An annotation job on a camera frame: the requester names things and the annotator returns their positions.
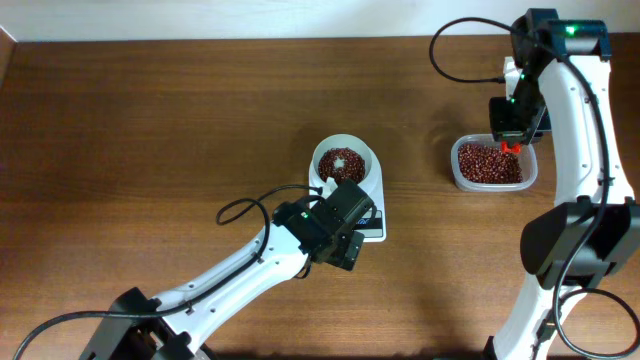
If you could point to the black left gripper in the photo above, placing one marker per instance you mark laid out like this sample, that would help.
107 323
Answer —
346 250

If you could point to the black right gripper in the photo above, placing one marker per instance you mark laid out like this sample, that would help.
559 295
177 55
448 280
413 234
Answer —
504 131

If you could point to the red measuring scoop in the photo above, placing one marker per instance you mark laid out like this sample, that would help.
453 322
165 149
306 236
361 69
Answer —
510 149

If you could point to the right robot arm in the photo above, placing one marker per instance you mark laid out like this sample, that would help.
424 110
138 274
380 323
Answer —
558 81

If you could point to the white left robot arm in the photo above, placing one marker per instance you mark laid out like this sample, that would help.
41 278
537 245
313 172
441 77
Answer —
312 229

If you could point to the white digital kitchen scale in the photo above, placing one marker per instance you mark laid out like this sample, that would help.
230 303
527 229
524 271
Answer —
373 229

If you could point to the adzuki beans in bowl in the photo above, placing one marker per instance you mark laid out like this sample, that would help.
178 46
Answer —
341 164

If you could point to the grey round bowl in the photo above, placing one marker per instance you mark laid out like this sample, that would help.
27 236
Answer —
334 141

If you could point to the clear plastic container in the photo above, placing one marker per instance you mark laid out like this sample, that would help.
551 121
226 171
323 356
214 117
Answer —
527 161

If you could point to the red adzuki beans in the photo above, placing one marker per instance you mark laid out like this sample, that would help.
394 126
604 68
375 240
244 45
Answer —
488 165

